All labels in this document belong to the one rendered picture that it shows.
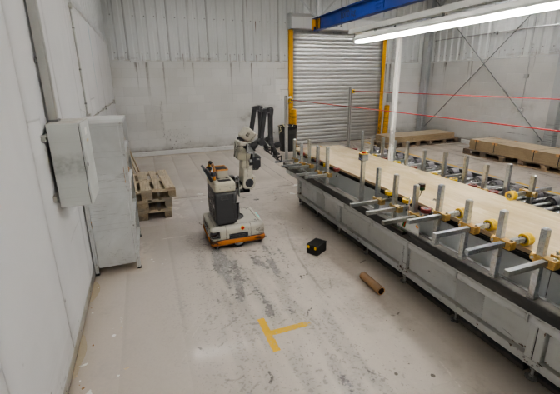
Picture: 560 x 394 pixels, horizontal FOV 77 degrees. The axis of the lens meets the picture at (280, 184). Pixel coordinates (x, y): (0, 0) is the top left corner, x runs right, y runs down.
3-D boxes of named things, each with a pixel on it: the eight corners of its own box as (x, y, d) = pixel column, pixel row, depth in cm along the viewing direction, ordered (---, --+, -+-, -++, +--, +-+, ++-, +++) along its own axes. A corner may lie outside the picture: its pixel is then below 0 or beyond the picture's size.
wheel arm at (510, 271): (508, 276, 182) (509, 271, 181) (503, 274, 185) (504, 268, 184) (556, 263, 195) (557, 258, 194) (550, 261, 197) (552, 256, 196)
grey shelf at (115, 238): (95, 276, 366) (68, 125, 322) (103, 241, 446) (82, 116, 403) (142, 267, 381) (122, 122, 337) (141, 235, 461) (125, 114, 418)
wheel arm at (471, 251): (468, 256, 205) (469, 250, 204) (463, 253, 208) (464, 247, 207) (528, 241, 221) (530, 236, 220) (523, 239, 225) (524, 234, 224)
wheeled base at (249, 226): (211, 249, 413) (210, 229, 406) (202, 229, 470) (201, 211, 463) (266, 240, 436) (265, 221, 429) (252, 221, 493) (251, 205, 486)
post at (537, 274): (531, 306, 203) (547, 229, 190) (525, 303, 207) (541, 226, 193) (535, 305, 205) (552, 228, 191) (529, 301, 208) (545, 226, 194)
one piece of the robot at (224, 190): (216, 236, 416) (212, 167, 393) (208, 220, 465) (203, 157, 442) (244, 231, 427) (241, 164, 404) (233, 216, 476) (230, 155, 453)
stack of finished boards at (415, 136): (454, 137, 1104) (455, 132, 1099) (392, 143, 1016) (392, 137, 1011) (435, 134, 1172) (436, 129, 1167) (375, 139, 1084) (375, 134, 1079)
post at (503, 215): (492, 281, 225) (505, 211, 212) (487, 279, 229) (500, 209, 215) (497, 281, 227) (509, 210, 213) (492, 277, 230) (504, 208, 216)
